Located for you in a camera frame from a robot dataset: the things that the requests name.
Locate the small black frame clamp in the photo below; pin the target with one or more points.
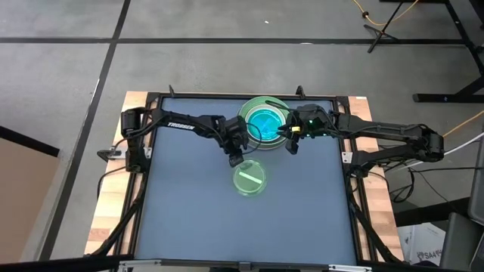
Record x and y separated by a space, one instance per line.
300 91
172 91

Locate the large grey plastic plate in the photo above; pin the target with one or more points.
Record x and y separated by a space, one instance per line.
266 147

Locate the black floor bar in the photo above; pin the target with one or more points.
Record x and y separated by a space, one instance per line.
423 213

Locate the blue table mat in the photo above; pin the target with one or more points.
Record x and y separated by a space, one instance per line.
211 219

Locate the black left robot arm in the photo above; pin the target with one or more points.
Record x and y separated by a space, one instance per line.
204 126

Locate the black metal table frame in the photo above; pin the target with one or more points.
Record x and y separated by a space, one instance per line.
211 95

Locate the silver beam bracket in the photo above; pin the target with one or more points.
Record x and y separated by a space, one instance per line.
140 264
349 268

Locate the black desk leg frame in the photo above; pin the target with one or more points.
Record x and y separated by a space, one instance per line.
446 98

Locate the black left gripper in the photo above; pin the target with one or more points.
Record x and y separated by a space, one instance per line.
236 136

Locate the black rig beam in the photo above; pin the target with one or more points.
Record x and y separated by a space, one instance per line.
56 264

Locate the brown board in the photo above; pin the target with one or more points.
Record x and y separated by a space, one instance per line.
22 196

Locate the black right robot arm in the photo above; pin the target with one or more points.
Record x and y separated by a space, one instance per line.
378 130

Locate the small yellow tag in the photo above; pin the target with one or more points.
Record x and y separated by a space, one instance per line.
296 129

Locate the grey panel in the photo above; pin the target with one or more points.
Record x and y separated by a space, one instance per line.
477 189

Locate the large green plastic plate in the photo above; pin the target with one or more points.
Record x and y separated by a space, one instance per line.
253 102

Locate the black edge strip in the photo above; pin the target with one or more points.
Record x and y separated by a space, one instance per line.
26 140

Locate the white cardboard box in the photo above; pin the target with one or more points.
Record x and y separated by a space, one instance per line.
419 242

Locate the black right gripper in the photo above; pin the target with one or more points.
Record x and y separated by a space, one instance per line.
312 121

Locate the translucent blue small plate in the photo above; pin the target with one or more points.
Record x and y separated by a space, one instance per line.
264 124

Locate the black tripod stand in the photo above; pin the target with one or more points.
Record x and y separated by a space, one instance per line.
378 34

